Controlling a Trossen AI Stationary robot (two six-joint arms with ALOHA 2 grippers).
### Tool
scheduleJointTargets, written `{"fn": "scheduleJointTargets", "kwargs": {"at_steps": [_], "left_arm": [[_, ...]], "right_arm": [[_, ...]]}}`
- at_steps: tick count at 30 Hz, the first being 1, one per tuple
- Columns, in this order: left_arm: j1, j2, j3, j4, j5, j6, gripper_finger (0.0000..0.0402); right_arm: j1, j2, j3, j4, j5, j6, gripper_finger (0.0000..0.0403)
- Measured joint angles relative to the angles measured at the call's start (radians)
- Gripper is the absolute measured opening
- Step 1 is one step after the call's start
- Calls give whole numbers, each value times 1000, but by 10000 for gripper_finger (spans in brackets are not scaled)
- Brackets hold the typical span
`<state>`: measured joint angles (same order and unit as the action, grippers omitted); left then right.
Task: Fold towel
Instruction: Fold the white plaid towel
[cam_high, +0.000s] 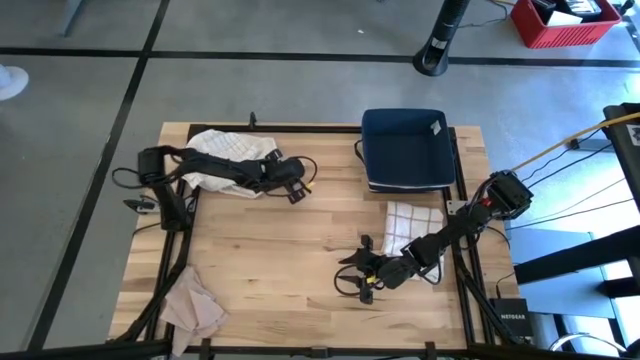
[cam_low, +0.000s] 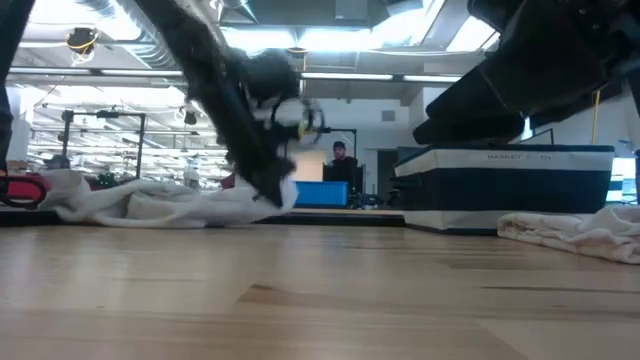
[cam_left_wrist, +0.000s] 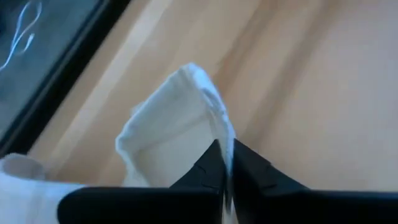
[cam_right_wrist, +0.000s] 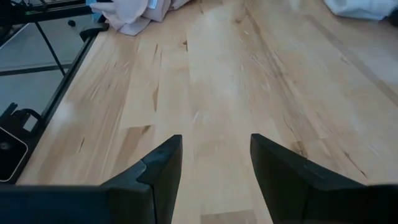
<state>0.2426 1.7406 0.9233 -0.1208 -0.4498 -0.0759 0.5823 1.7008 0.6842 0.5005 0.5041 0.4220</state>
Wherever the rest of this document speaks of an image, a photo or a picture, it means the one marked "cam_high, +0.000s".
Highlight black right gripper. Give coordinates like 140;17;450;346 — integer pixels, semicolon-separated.
337;233;421;305

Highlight white towel thin grey lines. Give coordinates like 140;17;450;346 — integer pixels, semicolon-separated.
180;128;279;199

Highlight white towel red check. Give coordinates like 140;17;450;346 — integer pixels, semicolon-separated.
380;200;446;285

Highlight plain beige towel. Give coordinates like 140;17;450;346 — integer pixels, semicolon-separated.
159;265;230;357

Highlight navy fabric basket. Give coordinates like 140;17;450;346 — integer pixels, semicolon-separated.
354;108;457;194

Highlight black table clamp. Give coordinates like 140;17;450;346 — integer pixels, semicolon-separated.
122;198;157;215

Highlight black stand base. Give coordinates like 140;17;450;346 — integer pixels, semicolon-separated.
412;0;472;78

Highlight black metal stand beams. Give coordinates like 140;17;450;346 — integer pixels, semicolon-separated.
513;224;640;300

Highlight grey table leg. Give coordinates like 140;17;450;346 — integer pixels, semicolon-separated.
57;0;87;38

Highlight grey power strip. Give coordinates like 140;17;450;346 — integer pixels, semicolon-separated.
569;138;614;153

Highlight white round floor base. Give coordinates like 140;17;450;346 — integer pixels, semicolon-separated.
0;63;30;101

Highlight black equipment cart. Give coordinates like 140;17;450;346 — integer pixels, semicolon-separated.
602;102;640;211

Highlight red plastic crate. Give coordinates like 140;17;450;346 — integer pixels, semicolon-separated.
509;0;623;50

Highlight white box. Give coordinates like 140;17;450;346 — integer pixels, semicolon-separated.
545;9;584;27

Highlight black cable with yellow tag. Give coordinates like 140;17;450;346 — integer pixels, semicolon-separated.
333;264;374;298
262;154;320;199

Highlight black metal table frame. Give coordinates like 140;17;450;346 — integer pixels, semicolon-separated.
104;112;501;360

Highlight black Netgear network switch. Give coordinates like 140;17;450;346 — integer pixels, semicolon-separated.
488;297;535;340

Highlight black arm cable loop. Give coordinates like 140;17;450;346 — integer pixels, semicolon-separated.
112;167;151;191

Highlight black cable bundle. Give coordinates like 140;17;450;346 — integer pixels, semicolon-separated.
117;227;196;346

